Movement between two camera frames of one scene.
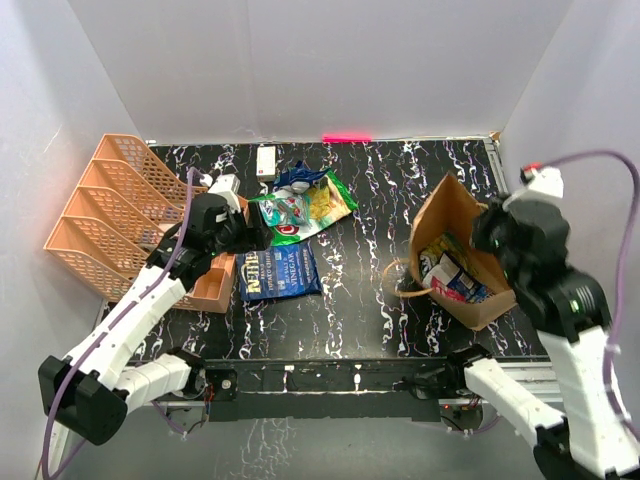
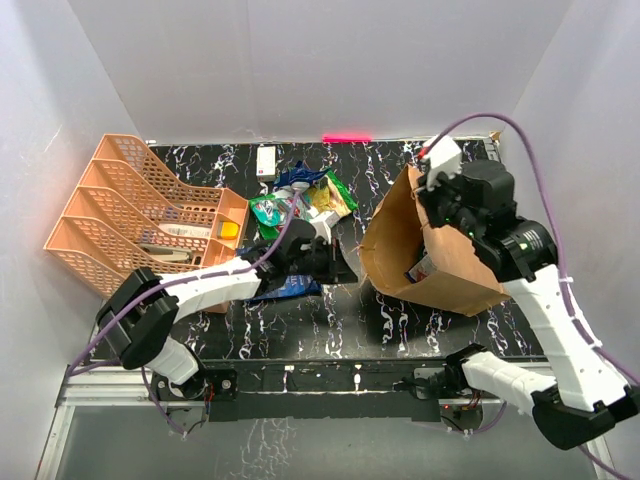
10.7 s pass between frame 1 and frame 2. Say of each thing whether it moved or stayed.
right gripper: moved
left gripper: moved
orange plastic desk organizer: stayed
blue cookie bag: moved
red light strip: stayed
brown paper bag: moved
